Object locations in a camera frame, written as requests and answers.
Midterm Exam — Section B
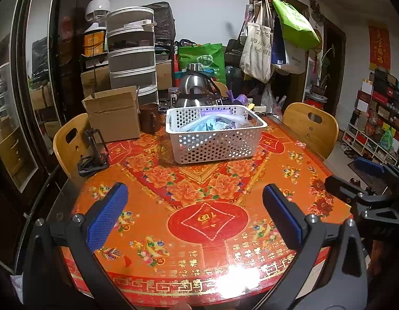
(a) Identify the dark plastic cover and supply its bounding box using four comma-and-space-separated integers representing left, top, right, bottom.
144, 2, 176, 41

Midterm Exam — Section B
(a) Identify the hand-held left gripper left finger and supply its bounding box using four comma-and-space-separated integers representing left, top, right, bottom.
22, 182, 138, 310

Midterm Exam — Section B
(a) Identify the orange printed box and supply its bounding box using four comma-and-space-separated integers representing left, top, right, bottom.
84, 27, 107, 55

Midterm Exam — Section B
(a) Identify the white perforated plastic basket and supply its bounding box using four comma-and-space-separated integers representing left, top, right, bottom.
165, 105, 268, 165

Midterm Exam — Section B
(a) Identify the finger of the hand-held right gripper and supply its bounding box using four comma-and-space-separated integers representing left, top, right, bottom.
325, 175, 375, 205
352, 158, 386, 177

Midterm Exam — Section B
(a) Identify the stainless steel kettle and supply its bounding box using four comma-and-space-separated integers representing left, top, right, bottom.
175, 64, 219, 108

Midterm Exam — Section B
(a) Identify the bright green hanging bag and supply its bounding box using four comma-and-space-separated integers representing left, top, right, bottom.
272, 0, 320, 50

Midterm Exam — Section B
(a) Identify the open cardboard box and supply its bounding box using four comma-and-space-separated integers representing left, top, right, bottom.
82, 86, 142, 143

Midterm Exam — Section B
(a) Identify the brown cardboard carton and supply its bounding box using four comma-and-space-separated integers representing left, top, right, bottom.
81, 66, 110, 97
156, 62, 173, 91

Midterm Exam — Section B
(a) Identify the purple plastic cup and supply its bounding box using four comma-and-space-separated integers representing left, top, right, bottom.
227, 90, 249, 105

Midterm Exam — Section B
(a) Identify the clear plastic bag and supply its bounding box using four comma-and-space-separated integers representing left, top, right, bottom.
261, 84, 282, 113

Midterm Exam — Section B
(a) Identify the brown mug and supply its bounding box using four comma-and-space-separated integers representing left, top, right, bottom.
139, 103, 161, 134

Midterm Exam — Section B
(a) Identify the red wall scroll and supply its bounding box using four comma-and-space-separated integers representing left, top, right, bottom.
368, 24, 391, 71

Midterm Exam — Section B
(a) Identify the grey tiered storage organizer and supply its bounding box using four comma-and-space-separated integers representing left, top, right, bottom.
106, 6, 159, 104

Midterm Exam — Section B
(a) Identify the red round tin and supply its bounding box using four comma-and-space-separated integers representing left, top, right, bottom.
304, 94, 327, 109

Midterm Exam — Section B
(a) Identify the pale blue plastic bag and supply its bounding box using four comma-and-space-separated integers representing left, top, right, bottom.
186, 116, 233, 132

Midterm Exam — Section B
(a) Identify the black folding stand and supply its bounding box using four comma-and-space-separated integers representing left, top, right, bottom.
77, 128, 110, 177

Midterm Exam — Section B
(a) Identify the blue and white hanging bag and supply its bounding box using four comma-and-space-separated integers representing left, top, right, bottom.
271, 16, 306, 74

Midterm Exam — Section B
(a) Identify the shelf of colourful boxes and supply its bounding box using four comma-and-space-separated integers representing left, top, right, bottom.
341, 68, 399, 167

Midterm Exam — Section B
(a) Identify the white fan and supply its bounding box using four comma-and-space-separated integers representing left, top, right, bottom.
85, 0, 111, 23

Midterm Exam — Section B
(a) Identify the purple packet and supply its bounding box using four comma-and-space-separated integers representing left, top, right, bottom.
201, 108, 234, 119

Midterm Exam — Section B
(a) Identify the green shopping bag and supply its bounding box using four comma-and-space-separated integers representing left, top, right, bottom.
177, 40, 226, 84

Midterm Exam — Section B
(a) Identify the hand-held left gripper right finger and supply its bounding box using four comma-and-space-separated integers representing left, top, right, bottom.
251, 183, 369, 310

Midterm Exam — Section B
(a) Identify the wooden chair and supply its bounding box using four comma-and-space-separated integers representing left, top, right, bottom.
281, 102, 339, 160
212, 82, 229, 97
53, 113, 106, 178

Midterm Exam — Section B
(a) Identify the potted plant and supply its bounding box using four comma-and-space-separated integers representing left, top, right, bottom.
311, 48, 334, 96

